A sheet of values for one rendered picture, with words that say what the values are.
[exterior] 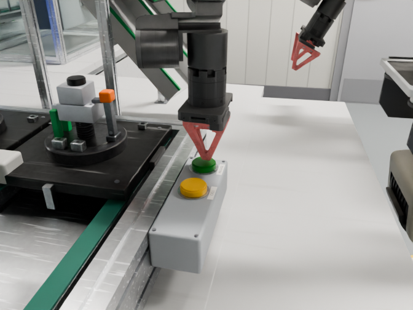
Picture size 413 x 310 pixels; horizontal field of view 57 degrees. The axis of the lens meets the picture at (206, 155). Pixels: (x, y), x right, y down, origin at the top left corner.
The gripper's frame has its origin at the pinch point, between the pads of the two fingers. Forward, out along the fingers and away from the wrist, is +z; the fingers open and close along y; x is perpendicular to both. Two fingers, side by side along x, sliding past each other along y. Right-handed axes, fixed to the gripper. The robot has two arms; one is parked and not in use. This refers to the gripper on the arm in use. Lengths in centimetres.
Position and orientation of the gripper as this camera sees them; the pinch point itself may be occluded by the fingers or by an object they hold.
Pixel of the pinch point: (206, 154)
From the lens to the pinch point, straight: 61.3
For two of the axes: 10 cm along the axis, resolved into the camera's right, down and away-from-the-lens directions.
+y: -2.2, 4.5, -8.7
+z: -0.1, 8.9, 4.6
